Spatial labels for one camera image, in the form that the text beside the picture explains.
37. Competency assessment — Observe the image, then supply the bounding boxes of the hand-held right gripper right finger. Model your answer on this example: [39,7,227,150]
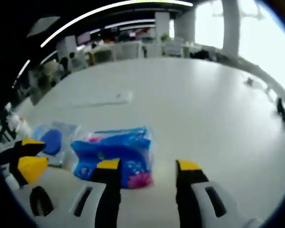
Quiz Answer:
[175,159,243,228]

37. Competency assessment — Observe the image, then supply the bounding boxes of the clear bag with blue sponge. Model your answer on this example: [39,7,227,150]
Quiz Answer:
[34,121,81,167]

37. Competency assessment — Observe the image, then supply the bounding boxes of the long ceiling light strip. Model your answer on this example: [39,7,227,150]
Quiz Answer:
[39,0,194,48]

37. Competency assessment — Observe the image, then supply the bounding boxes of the blue tissue pack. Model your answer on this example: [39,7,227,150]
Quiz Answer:
[70,126,155,190]

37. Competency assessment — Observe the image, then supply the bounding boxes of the black object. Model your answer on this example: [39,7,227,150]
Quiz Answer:
[275,96,285,124]

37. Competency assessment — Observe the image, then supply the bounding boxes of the wall monitor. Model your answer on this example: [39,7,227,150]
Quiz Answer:
[76,31,91,45]

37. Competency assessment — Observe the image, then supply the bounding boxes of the white table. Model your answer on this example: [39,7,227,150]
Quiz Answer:
[0,57,285,228]

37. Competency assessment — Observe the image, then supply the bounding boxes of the square ceiling panel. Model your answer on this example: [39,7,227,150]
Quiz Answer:
[26,15,61,38]

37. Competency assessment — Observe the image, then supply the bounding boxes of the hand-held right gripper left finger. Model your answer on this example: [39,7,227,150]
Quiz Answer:
[66,158,122,228]

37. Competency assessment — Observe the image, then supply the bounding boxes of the clear water bottle red label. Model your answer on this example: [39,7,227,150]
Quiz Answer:
[13,115,32,140]

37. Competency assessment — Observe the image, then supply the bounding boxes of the row of white office chairs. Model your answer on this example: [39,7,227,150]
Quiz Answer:
[113,39,189,59]

